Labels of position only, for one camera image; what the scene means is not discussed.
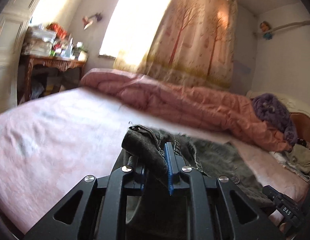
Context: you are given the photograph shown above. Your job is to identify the light blue folded blanket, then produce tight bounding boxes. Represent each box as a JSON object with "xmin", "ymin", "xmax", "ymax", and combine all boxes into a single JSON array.
[{"xmin": 269, "ymin": 151, "xmax": 310, "ymax": 183}]

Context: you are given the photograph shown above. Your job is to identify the pink bed sheet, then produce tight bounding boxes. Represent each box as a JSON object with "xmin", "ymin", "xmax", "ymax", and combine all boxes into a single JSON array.
[{"xmin": 0, "ymin": 88, "xmax": 308, "ymax": 233}]

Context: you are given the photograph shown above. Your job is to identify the desk clutter pile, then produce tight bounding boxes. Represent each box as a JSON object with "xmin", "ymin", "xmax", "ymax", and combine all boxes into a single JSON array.
[{"xmin": 21, "ymin": 23, "xmax": 88, "ymax": 62}]

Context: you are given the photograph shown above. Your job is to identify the carved wooden desk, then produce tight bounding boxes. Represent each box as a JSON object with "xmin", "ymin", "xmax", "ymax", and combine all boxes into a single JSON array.
[{"xmin": 17, "ymin": 55, "xmax": 86, "ymax": 104}]

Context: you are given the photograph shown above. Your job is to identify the tree print curtain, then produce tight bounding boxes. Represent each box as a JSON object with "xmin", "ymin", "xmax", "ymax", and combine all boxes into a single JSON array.
[{"xmin": 113, "ymin": 0, "xmax": 237, "ymax": 90}]

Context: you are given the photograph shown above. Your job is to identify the grey folded cloth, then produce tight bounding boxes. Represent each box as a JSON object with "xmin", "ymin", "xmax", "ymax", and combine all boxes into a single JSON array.
[{"xmin": 285, "ymin": 144, "xmax": 310, "ymax": 176}]

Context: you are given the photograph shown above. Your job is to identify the pink quilted duvet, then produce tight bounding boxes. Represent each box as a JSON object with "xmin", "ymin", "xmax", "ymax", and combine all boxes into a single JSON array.
[{"xmin": 80, "ymin": 68, "xmax": 292, "ymax": 152}]

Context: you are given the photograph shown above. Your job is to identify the pile of dark clothes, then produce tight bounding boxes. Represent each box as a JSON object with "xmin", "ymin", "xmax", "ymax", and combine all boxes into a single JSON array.
[{"xmin": 297, "ymin": 138, "xmax": 307, "ymax": 147}]

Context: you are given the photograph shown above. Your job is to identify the purple fluffy garment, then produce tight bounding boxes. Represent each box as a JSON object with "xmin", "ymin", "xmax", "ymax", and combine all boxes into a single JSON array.
[{"xmin": 252, "ymin": 93, "xmax": 298, "ymax": 146}]

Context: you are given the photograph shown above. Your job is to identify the dark grey jeans pant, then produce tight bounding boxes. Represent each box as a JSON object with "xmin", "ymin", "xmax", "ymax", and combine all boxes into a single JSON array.
[{"xmin": 121, "ymin": 124, "xmax": 276, "ymax": 240}]

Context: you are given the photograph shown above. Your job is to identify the white wardrobe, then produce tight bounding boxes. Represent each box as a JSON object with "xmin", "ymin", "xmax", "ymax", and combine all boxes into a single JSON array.
[{"xmin": 0, "ymin": 0, "xmax": 39, "ymax": 113}]

